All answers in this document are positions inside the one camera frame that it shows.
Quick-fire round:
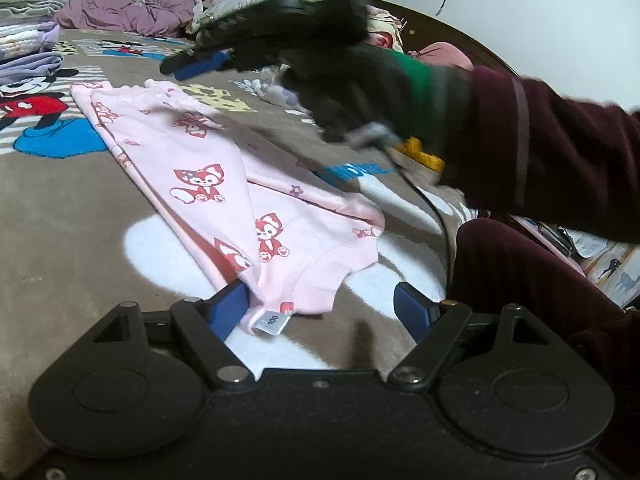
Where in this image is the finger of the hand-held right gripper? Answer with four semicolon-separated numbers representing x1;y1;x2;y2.
160;49;235;81

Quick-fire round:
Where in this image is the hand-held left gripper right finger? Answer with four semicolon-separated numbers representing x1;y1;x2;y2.
387;282;548;392

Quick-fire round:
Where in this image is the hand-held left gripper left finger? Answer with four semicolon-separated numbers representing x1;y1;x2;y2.
92;280;253;392

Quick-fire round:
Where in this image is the pink fox print pajama top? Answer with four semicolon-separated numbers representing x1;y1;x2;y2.
70;79;387;337

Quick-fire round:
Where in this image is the person's right forearm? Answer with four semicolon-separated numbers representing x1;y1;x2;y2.
440;65;640;243

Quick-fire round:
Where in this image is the stack of folded clothes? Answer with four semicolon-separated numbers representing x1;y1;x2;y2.
0;0;70;87

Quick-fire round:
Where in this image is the person's right hand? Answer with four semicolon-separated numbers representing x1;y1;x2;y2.
277;42;473;163

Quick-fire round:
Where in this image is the pile of pastel bedding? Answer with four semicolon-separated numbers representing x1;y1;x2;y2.
187;0;328;36

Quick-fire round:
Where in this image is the white floral folded garment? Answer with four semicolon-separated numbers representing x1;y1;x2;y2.
252;64;313;118

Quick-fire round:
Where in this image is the purple floral duvet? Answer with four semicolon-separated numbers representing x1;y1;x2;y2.
54;0;197;38

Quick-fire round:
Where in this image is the person's maroon trouser leg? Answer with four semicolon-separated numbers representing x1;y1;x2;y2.
447;217;640;473

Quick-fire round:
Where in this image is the yellow cloth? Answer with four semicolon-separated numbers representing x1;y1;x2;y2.
399;136;447;175

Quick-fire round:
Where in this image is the dark wooden headboard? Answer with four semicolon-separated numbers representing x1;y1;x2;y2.
367;0;523;78

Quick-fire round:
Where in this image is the animal print cloth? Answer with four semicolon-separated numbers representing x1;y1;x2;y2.
510;214;640;311

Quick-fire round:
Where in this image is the black cable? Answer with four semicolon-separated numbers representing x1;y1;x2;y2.
395;157;456;291

